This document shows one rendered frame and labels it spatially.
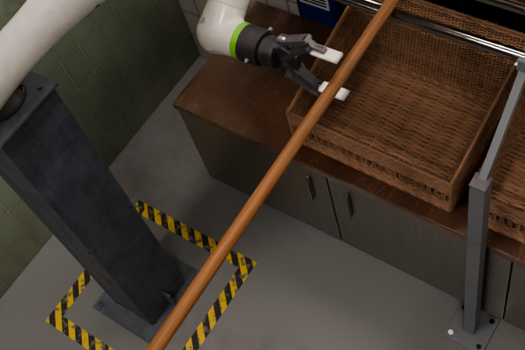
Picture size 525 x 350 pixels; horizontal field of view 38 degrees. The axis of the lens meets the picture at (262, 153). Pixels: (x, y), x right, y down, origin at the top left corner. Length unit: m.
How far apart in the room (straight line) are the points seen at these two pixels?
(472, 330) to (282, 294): 0.67
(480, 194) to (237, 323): 1.23
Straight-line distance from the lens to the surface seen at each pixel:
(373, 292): 2.79
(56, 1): 1.58
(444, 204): 2.24
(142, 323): 2.92
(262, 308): 2.83
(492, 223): 2.20
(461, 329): 2.73
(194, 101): 2.62
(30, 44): 1.64
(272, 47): 1.82
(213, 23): 1.89
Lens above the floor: 2.56
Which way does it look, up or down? 55 degrees down
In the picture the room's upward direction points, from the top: 20 degrees counter-clockwise
